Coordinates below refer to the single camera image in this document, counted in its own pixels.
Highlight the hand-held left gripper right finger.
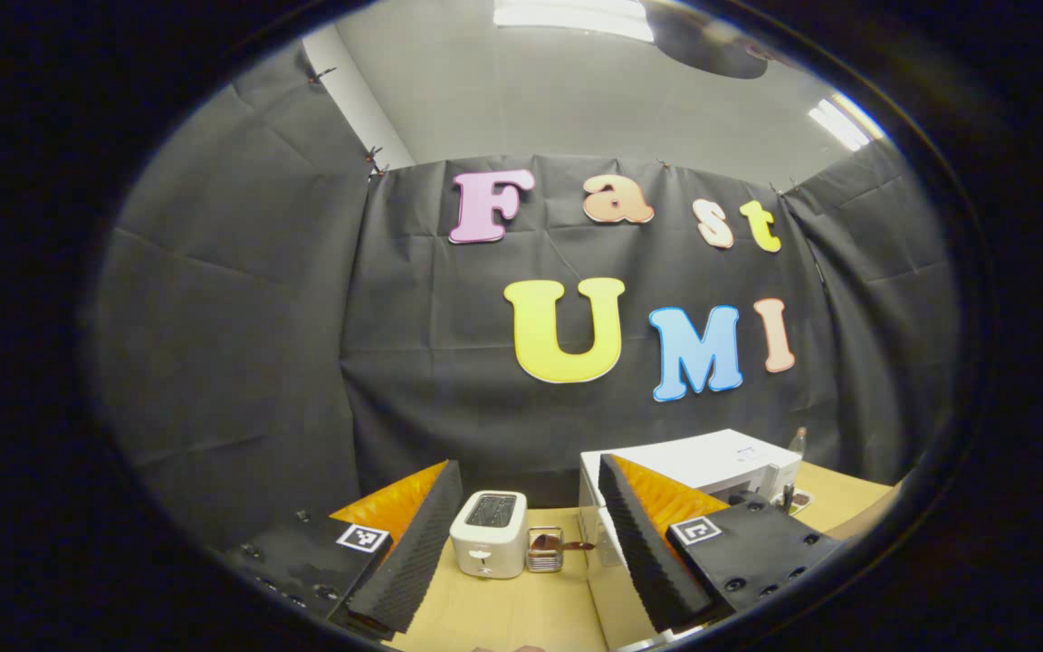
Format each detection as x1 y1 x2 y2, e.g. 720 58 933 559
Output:
598 454 847 635

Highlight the white toaster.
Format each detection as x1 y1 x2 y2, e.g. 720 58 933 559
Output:
449 490 529 580

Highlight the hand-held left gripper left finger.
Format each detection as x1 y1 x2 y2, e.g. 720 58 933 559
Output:
223 459 465 635

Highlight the white microwave oven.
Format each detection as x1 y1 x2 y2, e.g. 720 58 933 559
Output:
579 428 804 567

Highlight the small ceiling light panel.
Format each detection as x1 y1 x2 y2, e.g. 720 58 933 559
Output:
807 93 889 152

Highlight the large ceiling light panel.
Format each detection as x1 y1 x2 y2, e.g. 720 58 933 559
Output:
493 0 658 43

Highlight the black backdrop cloth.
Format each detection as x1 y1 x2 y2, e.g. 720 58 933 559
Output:
91 45 962 553

